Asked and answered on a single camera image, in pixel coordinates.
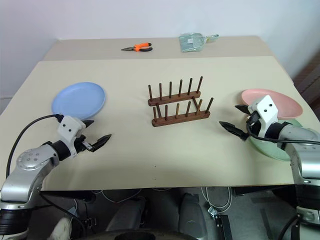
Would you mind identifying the black floor cable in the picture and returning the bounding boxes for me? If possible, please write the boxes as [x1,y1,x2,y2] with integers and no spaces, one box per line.
[39,191,88,239]

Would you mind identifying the white cable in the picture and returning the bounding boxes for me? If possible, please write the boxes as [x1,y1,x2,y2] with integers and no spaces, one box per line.
[200,185,233,210]
[91,188,142,204]

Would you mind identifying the blue plate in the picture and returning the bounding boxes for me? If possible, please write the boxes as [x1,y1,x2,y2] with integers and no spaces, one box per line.
[51,81,108,121]

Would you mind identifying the dark rounded shape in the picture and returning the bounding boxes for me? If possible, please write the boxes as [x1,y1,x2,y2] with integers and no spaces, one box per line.
[105,195,148,233]
[178,191,208,239]

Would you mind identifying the brown ribbed panel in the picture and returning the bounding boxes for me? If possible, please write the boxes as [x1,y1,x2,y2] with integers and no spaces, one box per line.
[293,55,320,106]

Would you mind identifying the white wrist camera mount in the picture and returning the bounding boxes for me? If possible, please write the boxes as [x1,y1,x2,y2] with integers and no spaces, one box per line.
[56,115,85,159]
[246,94,280,139]

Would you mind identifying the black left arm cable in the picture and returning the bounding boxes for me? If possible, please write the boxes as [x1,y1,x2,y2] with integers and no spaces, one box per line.
[5,113,64,181]

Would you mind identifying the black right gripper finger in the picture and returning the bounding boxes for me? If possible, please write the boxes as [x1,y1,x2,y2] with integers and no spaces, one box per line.
[234,104,251,116]
[218,120,250,142]

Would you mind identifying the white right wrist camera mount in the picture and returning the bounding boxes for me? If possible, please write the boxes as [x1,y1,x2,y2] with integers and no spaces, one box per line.
[246,94,280,139]

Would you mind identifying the white fuzzy object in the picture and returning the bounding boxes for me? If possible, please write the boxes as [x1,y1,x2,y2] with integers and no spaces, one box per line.
[50,216,74,240]

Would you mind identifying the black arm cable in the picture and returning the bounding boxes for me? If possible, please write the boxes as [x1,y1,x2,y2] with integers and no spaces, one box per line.
[245,121,320,146]
[5,113,64,181]

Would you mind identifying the black metal bracket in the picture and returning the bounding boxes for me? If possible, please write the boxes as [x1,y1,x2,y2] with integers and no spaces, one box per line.
[213,214,234,240]

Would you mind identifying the green plate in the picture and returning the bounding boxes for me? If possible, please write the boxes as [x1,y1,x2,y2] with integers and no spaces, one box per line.
[248,118,305,162]

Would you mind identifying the pink red plate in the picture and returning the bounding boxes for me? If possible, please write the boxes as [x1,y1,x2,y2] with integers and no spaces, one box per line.
[240,88,304,121]

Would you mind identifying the orange black pliers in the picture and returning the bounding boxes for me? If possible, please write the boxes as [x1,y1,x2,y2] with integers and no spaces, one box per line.
[120,42,154,54]

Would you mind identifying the clear plastic bag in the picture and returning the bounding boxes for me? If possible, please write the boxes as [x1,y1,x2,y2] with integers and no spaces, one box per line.
[178,32,207,53]

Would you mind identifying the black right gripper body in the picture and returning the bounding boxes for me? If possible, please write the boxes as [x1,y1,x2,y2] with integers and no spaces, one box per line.
[245,110,263,137]

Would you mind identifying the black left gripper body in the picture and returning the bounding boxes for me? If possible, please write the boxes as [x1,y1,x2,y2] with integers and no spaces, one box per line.
[74,134,95,155]

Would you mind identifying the wooden dish rack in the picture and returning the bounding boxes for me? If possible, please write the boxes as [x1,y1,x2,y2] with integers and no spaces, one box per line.
[147,75,215,128]

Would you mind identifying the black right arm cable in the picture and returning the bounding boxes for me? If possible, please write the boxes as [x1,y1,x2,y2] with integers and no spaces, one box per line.
[245,121,320,146]

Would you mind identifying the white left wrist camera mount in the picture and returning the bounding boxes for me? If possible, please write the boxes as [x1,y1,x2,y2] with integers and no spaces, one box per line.
[56,115,85,159]

